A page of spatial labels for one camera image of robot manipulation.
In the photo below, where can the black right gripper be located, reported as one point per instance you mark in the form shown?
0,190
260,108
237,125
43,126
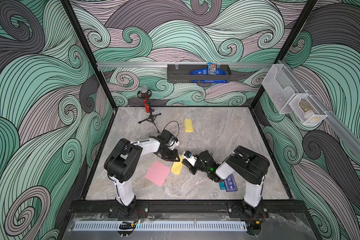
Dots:
191,166

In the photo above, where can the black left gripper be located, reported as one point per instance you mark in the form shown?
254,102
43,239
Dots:
175,153

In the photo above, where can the pink square paper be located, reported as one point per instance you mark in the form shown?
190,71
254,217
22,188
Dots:
158,173

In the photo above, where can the light yellow square paper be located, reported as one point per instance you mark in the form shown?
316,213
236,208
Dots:
188,126

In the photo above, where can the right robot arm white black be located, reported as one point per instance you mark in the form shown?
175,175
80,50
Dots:
246,163

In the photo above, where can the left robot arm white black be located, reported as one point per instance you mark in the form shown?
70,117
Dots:
123,160

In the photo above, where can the teal small card box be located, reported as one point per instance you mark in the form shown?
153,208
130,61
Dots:
222,186

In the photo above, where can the dark blue card deck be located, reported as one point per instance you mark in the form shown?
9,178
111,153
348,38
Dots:
230,184

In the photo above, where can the black tripod mic stand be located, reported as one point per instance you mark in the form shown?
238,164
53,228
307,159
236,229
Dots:
151,118

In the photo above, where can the blue snack package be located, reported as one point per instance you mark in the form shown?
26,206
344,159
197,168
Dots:
211,69

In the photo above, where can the small clear bin with items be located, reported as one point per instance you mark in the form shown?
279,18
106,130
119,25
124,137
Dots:
307,110

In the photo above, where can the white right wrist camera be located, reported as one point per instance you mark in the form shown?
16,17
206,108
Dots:
192,159

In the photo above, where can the black wall shelf basket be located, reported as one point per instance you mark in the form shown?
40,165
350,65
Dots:
181,73

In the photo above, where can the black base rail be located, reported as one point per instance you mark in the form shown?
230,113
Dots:
234,208

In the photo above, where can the aluminium rail back wall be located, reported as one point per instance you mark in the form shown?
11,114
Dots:
165,64

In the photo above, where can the aluminium rail wall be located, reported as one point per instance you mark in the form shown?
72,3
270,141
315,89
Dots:
347,137
165,64

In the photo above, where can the white perforated cable duct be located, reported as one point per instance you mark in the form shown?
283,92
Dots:
204,226

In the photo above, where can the clear plastic wall bin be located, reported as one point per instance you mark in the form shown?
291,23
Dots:
279,85

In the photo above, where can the black vertical frame post right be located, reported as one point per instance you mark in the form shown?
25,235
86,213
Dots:
296,29

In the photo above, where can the black vertical frame post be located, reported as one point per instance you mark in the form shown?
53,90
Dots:
296,29
83,41

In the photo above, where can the aluminium rail right wall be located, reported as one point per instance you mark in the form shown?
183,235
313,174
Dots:
347,137

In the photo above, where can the black vertical frame post left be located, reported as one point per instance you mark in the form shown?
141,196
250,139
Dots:
83,41

